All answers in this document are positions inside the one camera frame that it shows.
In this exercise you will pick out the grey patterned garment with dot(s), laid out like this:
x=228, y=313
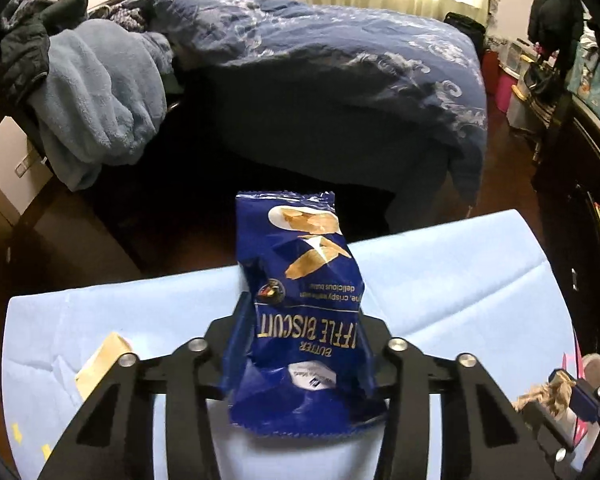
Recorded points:
x=22, y=7

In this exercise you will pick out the white plastic box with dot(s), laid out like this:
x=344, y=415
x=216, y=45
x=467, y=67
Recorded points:
x=517, y=57

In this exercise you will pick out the dark padded jacket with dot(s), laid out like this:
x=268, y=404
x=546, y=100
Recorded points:
x=27, y=55

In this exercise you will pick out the light blue printed tablecloth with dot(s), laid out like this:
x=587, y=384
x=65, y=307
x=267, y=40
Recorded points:
x=455, y=285

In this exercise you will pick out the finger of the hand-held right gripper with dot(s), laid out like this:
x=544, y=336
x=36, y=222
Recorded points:
x=550, y=435
x=580, y=400

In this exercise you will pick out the teal hanging bag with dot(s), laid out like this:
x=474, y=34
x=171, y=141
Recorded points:
x=597, y=80

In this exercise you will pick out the blue biscuit packet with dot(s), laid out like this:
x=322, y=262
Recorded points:
x=300, y=280

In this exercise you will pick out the brown wrapper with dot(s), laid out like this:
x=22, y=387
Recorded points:
x=537, y=397

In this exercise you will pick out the black hanging coat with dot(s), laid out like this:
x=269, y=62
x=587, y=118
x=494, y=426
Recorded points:
x=555, y=15

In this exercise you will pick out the pink plastic bin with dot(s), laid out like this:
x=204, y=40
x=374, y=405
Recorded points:
x=506, y=92

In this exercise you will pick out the dark wooden dresser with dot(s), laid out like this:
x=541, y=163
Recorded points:
x=585, y=210

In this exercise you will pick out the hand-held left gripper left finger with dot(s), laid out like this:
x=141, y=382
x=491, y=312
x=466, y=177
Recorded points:
x=237, y=332

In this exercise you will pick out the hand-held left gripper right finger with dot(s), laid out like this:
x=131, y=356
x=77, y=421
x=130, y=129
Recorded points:
x=380, y=342

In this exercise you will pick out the bed with blue duvet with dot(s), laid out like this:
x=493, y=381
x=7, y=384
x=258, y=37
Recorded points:
x=330, y=60

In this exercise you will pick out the blue fleece blanket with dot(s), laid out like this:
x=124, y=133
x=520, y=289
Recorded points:
x=95, y=95

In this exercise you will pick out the white wall socket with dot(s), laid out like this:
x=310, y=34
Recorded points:
x=25, y=164

